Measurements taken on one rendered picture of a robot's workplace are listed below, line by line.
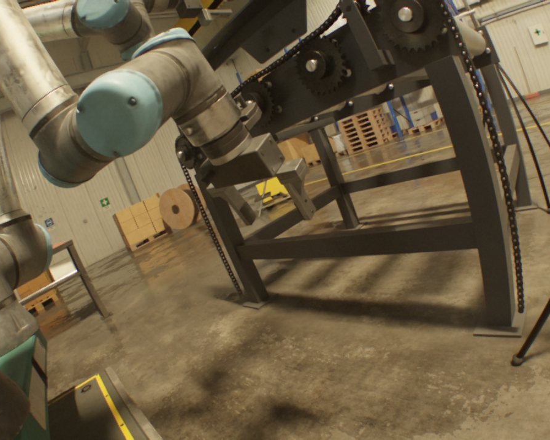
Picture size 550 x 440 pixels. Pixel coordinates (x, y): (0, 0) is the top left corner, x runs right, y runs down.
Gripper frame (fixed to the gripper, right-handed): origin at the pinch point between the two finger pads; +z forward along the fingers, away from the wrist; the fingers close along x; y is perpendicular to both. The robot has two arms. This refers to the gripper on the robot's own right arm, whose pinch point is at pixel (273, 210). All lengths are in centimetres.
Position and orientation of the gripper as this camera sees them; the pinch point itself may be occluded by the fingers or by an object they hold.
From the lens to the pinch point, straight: 56.1
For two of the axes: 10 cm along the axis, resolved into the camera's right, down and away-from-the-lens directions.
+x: 7.7, -0.7, -6.3
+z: 4.9, 7.0, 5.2
